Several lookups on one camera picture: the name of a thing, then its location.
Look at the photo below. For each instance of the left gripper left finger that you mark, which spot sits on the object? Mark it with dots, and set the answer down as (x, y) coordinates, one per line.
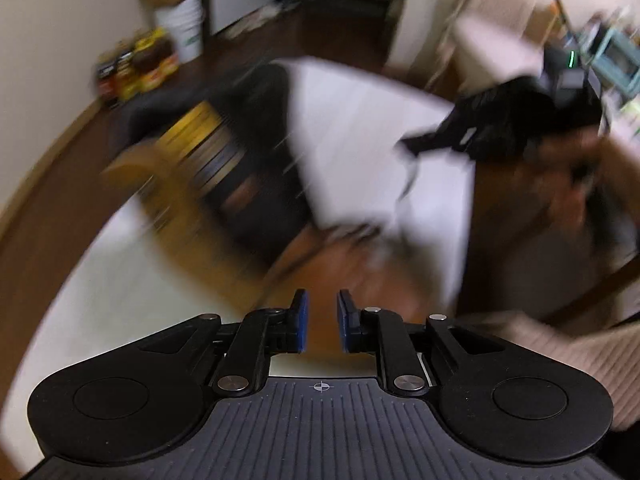
(262, 334)

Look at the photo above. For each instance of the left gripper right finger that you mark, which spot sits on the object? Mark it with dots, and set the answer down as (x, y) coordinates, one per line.
(386, 336)

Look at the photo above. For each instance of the tan leather lace-up boot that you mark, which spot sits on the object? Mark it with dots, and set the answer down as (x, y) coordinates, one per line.
(214, 160)

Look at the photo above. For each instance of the person's right hand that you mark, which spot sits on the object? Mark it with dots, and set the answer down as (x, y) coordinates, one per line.
(615, 163)

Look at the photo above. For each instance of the bottles with yellow labels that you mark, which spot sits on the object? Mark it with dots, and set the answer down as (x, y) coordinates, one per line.
(135, 66)

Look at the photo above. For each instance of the white plastic bucket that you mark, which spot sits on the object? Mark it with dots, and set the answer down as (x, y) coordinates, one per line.
(184, 23)

